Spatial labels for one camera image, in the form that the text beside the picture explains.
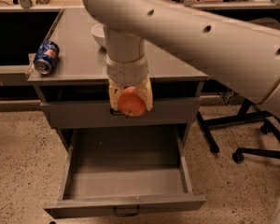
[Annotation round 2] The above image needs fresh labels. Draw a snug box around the open grey lower drawer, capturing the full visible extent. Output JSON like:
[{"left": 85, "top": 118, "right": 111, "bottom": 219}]
[{"left": 44, "top": 125, "right": 205, "bottom": 218}]

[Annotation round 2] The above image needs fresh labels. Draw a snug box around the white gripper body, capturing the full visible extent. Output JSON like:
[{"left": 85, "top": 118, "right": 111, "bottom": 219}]
[{"left": 106, "top": 56, "right": 148, "bottom": 87}]

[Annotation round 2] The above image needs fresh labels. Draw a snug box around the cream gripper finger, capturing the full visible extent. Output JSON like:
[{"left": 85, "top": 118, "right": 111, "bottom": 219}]
[
  {"left": 133, "top": 77, "right": 153, "bottom": 111},
  {"left": 108, "top": 79, "right": 124, "bottom": 110}
]

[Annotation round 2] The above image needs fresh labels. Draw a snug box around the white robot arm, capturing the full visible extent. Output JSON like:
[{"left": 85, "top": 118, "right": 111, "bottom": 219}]
[{"left": 82, "top": 0, "right": 280, "bottom": 119}]

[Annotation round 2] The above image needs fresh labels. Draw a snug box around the grey drawer cabinet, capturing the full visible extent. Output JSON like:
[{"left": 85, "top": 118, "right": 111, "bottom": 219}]
[{"left": 29, "top": 7, "right": 206, "bottom": 147}]

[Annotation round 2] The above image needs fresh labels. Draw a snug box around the white ceramic bowl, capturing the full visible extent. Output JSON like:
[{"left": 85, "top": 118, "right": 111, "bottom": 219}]
[{"left": 91, "top": 23, "right": 105, "bottom": 49}]

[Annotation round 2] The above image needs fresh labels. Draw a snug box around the white cables and plug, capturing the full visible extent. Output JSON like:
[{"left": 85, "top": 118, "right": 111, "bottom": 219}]
[{"left": 222, "top": 89, "right": 237, "bottom": 105}]

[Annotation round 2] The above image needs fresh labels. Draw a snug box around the red apple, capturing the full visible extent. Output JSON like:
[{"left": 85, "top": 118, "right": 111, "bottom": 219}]
[{"left": 118, "top": 87, "right": 147, "bottom": 117}]

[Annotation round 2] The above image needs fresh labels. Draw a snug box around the closed grey upper drawer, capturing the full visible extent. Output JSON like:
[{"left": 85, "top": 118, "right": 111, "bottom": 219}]
[{"left": 41, "top": 97, "right": 201, "bottom": 129}]

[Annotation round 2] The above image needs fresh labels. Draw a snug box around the blue soda can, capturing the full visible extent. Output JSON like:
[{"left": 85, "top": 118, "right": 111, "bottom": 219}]
[{"left": 34, "top": 41, "right": 60, "bottom": 75}]

